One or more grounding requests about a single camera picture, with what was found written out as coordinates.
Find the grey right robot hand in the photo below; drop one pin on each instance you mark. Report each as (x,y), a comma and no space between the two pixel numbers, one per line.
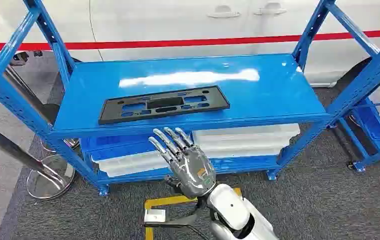
(191,172)

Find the black plastic panel with cutouts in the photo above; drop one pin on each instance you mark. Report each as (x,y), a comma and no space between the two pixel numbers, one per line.
(217,99)

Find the blue plastic crate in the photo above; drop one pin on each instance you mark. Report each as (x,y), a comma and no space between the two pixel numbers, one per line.
(116,145)
(370,127)

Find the blue metal shelf rack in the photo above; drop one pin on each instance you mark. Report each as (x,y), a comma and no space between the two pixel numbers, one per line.
(365,155)
(269,96)

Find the white car with red stripe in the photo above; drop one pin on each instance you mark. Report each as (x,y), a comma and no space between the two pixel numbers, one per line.
(176,23)

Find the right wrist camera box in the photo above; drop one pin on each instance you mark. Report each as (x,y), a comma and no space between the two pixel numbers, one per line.
(155,216)

